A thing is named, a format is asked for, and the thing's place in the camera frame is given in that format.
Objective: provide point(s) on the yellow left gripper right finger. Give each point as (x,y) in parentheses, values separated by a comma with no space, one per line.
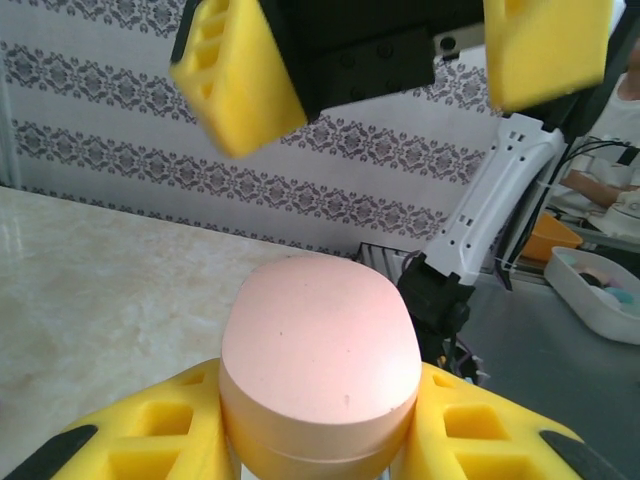
(475,440)

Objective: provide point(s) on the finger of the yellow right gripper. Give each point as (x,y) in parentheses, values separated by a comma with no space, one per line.
(250,85)
(545,50)

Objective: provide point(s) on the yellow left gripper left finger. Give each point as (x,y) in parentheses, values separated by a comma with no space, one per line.
(150,440)

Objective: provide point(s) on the pink earbud charging case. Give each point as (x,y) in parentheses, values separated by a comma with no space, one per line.
(320,350)

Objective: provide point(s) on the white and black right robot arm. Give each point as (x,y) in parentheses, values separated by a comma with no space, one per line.
(500,200)

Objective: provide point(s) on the person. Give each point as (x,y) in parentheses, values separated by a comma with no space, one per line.
(625,110)

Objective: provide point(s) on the white plastic bin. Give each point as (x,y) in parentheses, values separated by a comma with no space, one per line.
(575,300)

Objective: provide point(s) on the orange plastic bowl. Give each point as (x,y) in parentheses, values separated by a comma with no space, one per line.
(550,237)

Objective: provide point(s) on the teal round item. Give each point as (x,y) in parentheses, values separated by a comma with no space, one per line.
(625,300)

